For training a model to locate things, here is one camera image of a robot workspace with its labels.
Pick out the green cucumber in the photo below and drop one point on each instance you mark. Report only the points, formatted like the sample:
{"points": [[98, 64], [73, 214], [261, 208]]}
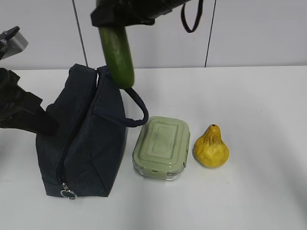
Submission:
{"points": [[117, 55]]}

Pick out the green lidded glass container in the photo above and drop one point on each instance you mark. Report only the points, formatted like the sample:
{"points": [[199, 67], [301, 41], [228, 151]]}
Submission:
{"points": [[162, 148]]}

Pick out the yellow pear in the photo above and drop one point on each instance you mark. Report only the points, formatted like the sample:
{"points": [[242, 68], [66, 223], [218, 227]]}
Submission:
{"points": [[209, 149]]}

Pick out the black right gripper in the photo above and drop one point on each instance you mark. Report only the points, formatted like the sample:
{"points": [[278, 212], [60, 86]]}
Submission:
{"points": [[112, 13]]}

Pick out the dark blue fabric lunch bag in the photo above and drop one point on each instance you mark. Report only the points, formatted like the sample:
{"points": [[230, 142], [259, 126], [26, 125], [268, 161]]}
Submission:
{"points": [[83, 157]]}

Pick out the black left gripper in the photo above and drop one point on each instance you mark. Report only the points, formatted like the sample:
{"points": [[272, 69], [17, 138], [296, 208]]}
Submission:
{"points": [[22, 110]]}

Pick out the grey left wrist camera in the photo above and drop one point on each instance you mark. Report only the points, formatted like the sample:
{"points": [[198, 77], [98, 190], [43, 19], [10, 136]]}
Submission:
{"points": [[12, 42]]}

